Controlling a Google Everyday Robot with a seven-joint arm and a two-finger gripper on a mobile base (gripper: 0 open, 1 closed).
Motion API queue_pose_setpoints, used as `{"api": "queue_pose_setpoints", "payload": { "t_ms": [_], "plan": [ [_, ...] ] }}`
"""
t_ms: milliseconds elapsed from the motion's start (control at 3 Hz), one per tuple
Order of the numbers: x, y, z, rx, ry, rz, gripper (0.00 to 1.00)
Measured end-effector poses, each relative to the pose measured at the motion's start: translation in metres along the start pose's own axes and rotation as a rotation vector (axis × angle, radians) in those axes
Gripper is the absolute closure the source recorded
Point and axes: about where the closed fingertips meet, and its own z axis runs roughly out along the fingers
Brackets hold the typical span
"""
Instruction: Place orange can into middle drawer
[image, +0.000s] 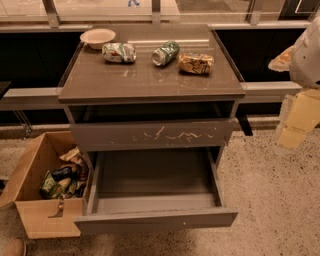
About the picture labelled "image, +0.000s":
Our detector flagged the beige paper bowl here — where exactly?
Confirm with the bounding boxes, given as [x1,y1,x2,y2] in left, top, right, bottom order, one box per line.
[80,28,116,50]

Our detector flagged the green soda can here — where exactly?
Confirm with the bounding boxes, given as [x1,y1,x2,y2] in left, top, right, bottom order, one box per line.
[151,41,180,67]

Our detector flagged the black bottle in box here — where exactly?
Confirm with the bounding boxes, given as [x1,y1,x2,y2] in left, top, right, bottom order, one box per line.
[52,166,72,181]

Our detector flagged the orange crushed can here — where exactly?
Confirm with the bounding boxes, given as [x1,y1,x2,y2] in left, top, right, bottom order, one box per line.
[178,53,214,75]

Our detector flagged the open grey bottom drawer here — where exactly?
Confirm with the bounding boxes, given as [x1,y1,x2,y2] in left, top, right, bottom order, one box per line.
[74,148,238,234]

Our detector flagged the grey drawer cabinet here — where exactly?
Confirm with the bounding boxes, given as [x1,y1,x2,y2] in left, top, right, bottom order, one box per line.
[57,22,246,236]

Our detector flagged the cardboard box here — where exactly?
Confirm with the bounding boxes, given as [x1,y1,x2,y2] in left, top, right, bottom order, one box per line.
[0,131,86,239]

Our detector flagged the brown object floor corner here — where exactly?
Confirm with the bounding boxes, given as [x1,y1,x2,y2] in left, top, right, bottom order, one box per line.
[1,239,27,256]

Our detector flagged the green snack bag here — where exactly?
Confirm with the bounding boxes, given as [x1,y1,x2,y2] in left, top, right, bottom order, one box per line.
[40,171,71,199]

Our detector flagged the crushed white green can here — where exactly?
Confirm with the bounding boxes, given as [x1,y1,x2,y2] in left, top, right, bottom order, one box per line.
[102,43,136,63]

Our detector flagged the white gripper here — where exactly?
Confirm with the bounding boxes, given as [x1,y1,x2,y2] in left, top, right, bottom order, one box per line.
[268,17,320,150]

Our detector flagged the metal window rail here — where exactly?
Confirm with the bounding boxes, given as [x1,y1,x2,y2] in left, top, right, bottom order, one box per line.
[0,0,320,34]

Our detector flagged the tan snack wrapper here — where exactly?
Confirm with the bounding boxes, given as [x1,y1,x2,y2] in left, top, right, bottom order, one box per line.
[59,147,88,172]

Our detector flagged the scratched grey middle drawer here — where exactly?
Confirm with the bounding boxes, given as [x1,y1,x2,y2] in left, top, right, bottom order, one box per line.
[70,118,235,152]

